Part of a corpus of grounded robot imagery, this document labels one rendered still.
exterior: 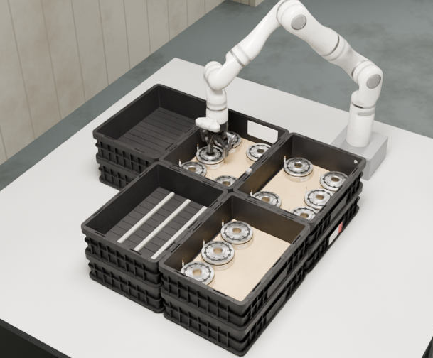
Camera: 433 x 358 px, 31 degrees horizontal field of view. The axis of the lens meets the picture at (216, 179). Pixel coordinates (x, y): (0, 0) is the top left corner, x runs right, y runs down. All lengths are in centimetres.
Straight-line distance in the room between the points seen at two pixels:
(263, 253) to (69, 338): 64
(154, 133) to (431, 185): 105
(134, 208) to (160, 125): 49
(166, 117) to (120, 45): 185
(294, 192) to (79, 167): 87
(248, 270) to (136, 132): 84
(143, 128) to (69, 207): 42
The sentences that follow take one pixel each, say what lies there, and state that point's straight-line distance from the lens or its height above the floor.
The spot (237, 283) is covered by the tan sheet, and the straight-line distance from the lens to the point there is 234.
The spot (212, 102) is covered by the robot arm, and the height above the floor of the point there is 111.
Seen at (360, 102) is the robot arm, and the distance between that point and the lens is 282.
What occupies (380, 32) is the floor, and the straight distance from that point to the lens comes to 546.
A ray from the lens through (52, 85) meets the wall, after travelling 442.
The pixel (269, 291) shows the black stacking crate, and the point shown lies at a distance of 230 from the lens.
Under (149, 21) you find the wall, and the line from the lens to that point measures 503.
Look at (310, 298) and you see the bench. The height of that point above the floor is 70.
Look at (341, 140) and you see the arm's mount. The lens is 297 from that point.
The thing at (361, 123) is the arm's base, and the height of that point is 91.
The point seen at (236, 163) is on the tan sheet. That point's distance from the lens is 278.
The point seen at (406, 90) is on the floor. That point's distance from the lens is 485.
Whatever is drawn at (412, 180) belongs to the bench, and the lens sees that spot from 299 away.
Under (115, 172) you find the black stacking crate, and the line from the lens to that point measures 285.
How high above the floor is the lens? 253
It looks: 39 degrees down
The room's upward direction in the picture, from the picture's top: 1 degrees counter-clockwise
